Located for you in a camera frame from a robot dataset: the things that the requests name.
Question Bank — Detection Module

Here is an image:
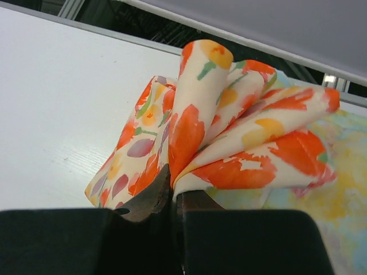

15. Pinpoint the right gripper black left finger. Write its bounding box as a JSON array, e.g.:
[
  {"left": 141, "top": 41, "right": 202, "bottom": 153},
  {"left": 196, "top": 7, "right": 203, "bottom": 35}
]
[{"left": 1, "top": 166, "right": 172, "bottom": 274}]

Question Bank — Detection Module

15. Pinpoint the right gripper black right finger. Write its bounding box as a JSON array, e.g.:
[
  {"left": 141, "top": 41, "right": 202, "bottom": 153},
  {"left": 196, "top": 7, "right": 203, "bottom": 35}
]
[{"left": 177, "top": 191, "right": 334, "bottom": 274}]

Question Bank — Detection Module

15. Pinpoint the orange floral skirt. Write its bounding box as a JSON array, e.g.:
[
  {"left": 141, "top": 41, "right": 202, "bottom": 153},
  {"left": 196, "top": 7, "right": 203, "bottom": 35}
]
[{"left": 85, "top": 40, "right": 339, "bottom": 209}]

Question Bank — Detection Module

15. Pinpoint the pastel floral skirt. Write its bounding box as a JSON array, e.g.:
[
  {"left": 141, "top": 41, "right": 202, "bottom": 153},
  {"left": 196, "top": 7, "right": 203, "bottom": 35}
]
[{"left": 205, "top": 71, "right": 367, "bottom": 275}]

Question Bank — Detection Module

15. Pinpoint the white back wall panel edge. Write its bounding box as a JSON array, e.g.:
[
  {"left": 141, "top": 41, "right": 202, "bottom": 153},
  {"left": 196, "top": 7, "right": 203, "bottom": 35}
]
[{"left": 131, "top": 1, "right": 366, "bottom": 85}]

